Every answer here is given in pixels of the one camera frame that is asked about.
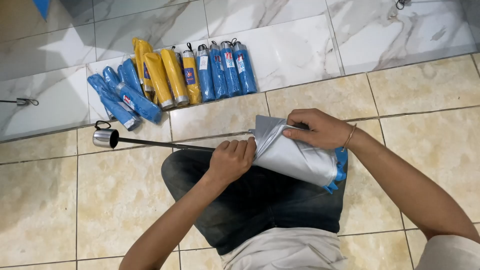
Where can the row of sleeved folded umbrellas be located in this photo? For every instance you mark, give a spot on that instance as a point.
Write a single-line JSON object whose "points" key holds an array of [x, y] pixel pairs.
{"points": [[176, 77]]}

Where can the person's left fingers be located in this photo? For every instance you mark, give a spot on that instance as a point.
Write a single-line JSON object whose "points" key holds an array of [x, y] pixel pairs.
{"points": [[240, 146]]}

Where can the grey metal rod with loop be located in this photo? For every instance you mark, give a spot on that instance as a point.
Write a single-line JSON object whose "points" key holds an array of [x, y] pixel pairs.
{"points": [[22, 101]]}

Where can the silver and blue folding umbrella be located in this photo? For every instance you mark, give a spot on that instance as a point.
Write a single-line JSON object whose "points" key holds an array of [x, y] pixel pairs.
{"points": [[292, 157]]}

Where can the person's dark jeans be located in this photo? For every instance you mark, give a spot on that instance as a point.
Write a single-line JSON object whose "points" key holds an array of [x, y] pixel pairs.
{"points": [[262, 202]]}

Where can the person's right hand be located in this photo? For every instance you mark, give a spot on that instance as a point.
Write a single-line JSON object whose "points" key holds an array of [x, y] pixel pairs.
{"points": [[326, 131]]}

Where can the blue plastic sheet corner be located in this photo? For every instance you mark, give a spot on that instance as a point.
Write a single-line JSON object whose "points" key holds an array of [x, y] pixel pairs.
{"points": [[42, 6]]}

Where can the person's left hand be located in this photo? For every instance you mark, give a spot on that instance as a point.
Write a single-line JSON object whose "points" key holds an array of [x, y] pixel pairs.
{"points": [[230, 161]]}

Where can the person's white shirt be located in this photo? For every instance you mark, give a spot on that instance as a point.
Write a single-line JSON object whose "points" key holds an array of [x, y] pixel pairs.
{"points": [[285, 251]]}

